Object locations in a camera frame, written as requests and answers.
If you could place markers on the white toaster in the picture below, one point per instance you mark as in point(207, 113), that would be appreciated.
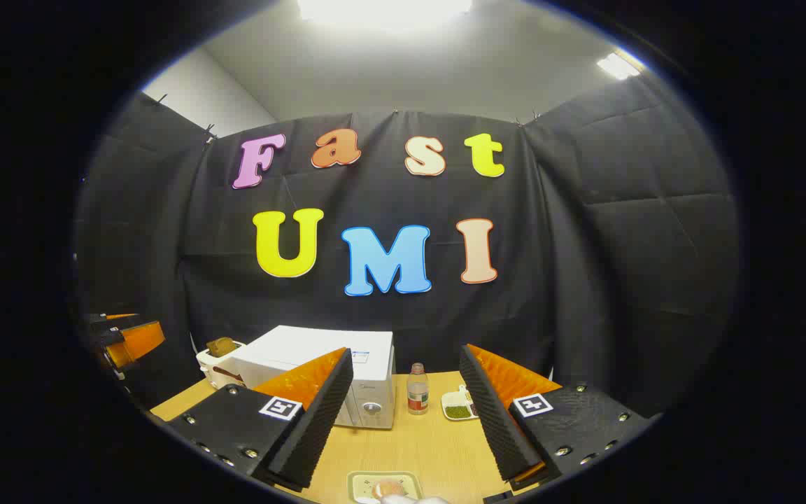
point(210, 364)

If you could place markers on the narrow ceiling light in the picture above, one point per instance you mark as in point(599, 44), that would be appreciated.
point(616, 66)

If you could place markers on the sesame-coated round doughnut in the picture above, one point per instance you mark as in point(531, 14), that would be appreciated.
point(389, 488)

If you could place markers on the pale square plate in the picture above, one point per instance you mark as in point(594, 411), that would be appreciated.
point(361, 483)

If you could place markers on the wide ceiling light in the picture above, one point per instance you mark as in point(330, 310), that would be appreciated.
point(382, 10)

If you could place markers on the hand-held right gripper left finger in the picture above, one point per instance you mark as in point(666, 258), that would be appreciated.
point(319, 413)

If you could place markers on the white microwave oven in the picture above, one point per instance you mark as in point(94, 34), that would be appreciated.
point(305, 346)

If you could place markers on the divided dish of beans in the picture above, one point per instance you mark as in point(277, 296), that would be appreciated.
point(455, 409)

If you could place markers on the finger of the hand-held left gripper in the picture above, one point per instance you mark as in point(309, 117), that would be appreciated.
point(140, 339)
point(116, 318)

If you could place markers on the clear bottle with red label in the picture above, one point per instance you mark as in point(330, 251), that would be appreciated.
point(417, 392)

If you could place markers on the brown toast slice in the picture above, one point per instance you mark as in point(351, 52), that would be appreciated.
point(221, 346)

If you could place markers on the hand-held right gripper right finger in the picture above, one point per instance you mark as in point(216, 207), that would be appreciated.
point(490, 413)

